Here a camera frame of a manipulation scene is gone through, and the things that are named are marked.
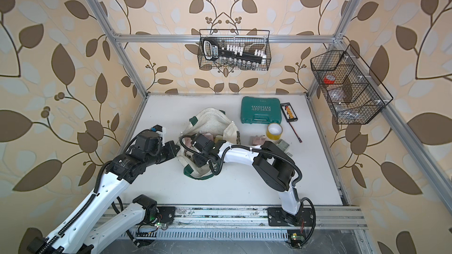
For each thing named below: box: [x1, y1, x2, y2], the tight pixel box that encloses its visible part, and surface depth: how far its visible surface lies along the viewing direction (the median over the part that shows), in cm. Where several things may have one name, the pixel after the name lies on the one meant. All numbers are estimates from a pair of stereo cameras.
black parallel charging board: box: [280, 102, 299, 123], surface depth 110 cm
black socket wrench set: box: [202, 37, 267, 63], surface depth 85 cm
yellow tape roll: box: [266, 122, 284, 141], surface depth 102 cm
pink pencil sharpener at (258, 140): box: [251, 134, 266, 146], surface depth 95 cm
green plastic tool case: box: [240, 96, 282, 125], surface depth 108 cm
